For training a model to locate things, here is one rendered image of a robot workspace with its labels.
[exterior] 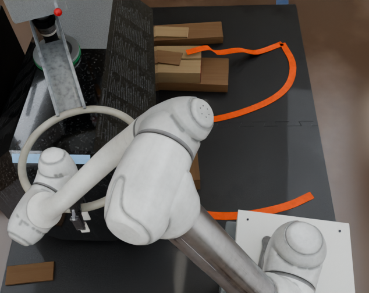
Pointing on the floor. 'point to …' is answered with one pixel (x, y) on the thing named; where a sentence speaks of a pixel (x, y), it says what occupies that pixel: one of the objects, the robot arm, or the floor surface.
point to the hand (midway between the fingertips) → (84, 221)
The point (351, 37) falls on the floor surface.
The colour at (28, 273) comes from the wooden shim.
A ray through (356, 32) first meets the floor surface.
